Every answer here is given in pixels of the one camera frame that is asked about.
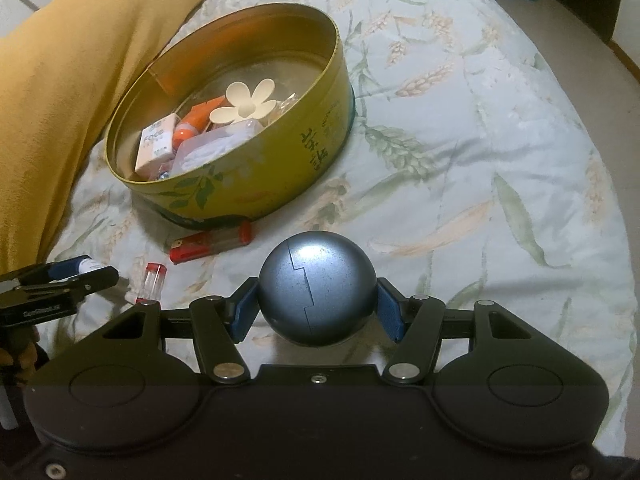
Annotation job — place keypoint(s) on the yellow blanket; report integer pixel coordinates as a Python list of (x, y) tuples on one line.
[(75, 85)]

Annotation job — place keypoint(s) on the floral bed sheet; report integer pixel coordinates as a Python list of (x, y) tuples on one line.
[(475, 160)]

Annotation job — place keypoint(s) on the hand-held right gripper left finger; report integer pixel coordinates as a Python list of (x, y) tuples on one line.
[(245, 310)]

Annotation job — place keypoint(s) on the orange tube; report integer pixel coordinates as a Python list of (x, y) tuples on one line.
[(192, 122)]

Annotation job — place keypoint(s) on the white bottle with purple cap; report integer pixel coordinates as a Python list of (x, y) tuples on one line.
[(92, 266)]

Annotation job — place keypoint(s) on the round yellow green tin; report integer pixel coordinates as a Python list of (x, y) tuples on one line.
[(250, 185)]

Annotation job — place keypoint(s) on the large red lighter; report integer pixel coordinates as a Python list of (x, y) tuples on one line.
[(200, 249)]

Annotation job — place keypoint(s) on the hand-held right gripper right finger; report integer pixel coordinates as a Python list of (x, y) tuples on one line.
[(391, 310)]

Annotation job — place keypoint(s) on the bag of white floss picks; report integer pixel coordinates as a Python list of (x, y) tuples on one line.
[(215, 145)]

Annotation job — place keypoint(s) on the grey round case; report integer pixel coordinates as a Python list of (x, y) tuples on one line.
[(325, 285)]

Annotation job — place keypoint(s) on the tissue pack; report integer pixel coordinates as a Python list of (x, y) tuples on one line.
[(155, 150)]

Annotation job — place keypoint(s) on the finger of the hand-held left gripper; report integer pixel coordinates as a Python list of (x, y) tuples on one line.
[(75, 287), (25, 276)]

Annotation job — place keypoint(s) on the cream flower hair clip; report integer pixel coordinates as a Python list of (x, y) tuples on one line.
[(245, 97)]

